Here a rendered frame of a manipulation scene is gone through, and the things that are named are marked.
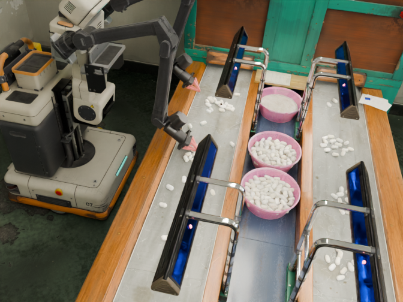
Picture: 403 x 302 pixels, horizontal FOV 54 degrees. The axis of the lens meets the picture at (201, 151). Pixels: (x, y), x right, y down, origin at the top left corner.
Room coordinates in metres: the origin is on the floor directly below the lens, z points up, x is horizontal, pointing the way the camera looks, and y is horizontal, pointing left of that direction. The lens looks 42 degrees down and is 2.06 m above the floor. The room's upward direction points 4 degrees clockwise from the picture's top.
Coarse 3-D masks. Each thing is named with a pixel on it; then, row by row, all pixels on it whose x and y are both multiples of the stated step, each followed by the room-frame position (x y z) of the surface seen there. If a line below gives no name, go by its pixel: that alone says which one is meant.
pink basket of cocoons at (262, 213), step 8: (256, 168) 1.33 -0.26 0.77; (264, 168) 1.34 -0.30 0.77; (272, 168) 1.34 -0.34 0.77; (248, 176) 1.29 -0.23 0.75; (280, 176) 1.32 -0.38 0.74; (288, 176) 1.30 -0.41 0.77; (240, 184) 1.22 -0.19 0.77; (296, 184) 1.25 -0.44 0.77; (296, 192) 1.22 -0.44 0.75; (248, 200) 1.13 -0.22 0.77; (296, 200) 1.17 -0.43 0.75; (248, 208) 1.16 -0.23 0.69; (256, 208) 1.11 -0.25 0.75; (264, 216) 1.11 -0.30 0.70; (272, 216) 1.10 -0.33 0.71; (280, 216) 1.12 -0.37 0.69
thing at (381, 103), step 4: (364, 96) 2.02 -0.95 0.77; (368, 96) 2.02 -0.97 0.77; (372, 96) 2.03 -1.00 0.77; (360, 100) 1.99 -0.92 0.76; (364, 100) 1.98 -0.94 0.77; (368, 100) 1.99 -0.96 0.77; (372, 100) 1.99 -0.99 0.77; (376, 100) 1.99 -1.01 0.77; (380, 100) 2.00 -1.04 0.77; (384, 100) 2.00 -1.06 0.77; (368, 104) 1.94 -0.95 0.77; (372, 104) 1.94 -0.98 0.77; (376, 104) 1.95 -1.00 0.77; (380, 104) 1.95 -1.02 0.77; (384, 104) 1.95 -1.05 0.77; (388, 104) 1.96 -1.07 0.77; (380, 108) 1.91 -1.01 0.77; (384, 108) 1.91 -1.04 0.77; (388, 108) 1.92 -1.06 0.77
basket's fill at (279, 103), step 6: (264, 96) 2.00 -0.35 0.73; (270, 96) 2.00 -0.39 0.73; (276, 96) 2.00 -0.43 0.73; (282, 96) 2.01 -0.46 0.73; (264, 102) 1.94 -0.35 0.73; (270, 102) 1.93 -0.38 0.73; (276, 102) 1.94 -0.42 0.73; (282, 102) 1.94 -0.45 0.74; (288, 102) 1.95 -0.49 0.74; (294, 102) 1.96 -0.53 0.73; (270, 108) 1.87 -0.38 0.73; (276, 108) 1.88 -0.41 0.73; (282, 108) 1.88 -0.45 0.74; (288, 108) 1.90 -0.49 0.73; (294, 108) 1.90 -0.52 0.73
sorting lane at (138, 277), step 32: (192, 128) 1.63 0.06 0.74; (224, 128) 1.65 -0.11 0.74; (224, 160) 1.40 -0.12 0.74; (160, 192) 1.16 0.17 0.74; (224, 192) 1.19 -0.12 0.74; (160, 224) 0.99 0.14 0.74; (160, 256) 0.84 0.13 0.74; (192, 256) 0.85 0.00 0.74; (128, 288) 0.70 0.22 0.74; (192, 288) 0.72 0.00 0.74
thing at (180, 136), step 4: (176, 132) 1.44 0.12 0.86; (180, 132) 1.44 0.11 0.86; (184, 132) 1.46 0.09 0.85; (188, 132) 1.47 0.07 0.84; (172, 136) 1.44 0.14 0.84; (176, 136) 1.43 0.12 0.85; (180, 136) 1.43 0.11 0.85; (184, 136) 1.44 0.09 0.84; (176, 140) 1.43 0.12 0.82; (180, 140) 1.43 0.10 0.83; (184, 140) 1.43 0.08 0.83; (180, 144) 1.42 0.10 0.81; (184, 144) 1.40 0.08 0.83; (180, 148) 1.40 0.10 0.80
